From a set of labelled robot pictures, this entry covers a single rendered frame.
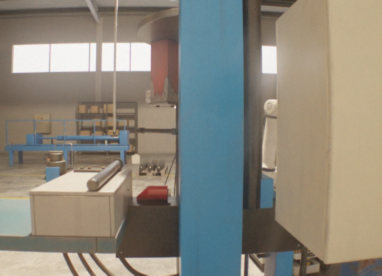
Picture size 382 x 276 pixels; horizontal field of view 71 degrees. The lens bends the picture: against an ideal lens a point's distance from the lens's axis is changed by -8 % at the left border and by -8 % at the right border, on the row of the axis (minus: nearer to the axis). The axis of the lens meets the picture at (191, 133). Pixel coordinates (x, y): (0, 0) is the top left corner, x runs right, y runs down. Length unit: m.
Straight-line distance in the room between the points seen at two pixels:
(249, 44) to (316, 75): 0.61
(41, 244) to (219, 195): 0.52
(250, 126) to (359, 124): 0.61
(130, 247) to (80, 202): 0.37
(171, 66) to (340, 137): 1.13
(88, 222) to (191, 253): 0.31
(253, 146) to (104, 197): 0.51
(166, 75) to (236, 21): 0.62
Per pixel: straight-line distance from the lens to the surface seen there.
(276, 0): 11.43
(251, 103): 1.00
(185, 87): 0.82
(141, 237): 1.12
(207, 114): 0.82
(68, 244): 0.88
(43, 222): 0.89
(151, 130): 1.23
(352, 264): 0.60
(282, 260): 1.24
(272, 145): 2.42
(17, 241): 0.94
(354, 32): 0.45
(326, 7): 0.44
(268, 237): 1.18
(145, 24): 1.26
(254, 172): 1.01
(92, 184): 0.82
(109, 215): 0.83
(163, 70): 1.42
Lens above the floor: 1.37
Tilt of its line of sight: 1 degrees down
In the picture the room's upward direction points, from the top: straight up
